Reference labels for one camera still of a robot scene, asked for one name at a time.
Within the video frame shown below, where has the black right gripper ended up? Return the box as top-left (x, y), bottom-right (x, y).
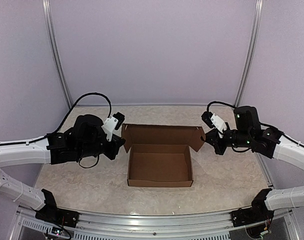
top-left (201, 128), bottom-right (253, 155)

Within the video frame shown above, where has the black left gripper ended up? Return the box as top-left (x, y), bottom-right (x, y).
top-left (77, 134), bottom-right (126, 161)

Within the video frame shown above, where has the brown cardboard box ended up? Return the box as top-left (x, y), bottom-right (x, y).
top-left (121, 123), bottom-right (205, 188)

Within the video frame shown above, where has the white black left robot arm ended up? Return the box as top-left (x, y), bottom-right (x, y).
top-left (0, 112), bottom-right (125, 223)

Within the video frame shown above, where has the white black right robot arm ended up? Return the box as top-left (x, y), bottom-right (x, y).
top-left (201, 106), bottom-right (304, 222)

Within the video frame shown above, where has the small circuit board with LEDs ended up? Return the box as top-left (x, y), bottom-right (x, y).
top-left (51, 227), bottom-right (63, 236)

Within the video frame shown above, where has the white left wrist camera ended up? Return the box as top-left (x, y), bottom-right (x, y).
top-left (102, 112), bottom-right (125, 142)

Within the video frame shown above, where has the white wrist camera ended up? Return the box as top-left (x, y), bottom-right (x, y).
top-left (201, 111), bottom-right (228, 138)
top-left (102, 112), bottom-right (125, 142)

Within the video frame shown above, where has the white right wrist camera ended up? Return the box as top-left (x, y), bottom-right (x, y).
top-left (201, 111), bottom-right (228, 138)

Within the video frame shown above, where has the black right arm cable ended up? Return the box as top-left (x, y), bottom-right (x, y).
top-left (206, 100), bottom-right (304, 151)

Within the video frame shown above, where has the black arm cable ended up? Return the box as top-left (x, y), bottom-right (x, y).
top-left (51, 92), bottom-right (113, 136)
top-left (206, 100), bottom-right (304, 151)

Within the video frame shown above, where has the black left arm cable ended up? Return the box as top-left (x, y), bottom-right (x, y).
top-left (51, 92), bottom-right (113, 136)

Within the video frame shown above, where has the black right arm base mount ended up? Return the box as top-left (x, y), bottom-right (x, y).
top-left (231, 188), bottom-right (274, 227)

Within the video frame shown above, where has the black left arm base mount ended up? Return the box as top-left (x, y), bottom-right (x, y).
top-left (35, 189), bottom-right (80, 228)

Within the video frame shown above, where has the aluminium front rail frame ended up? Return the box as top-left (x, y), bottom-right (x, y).
top-left (8, 206), bottom-right (302, 240)

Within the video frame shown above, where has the right aluminium frame post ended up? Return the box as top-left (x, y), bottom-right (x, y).
top-left (234, 0), bottom-right (264, 107)

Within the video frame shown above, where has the aluminium frame post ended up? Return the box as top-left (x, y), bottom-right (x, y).
top-left (41, 0), bottom-right (73, 109)
top-left (234, 0), bottom-right (264, 107)

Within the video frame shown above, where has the left aluminium frame post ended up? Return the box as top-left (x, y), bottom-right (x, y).
top-left (41, 0), bottom-right (73, 109)

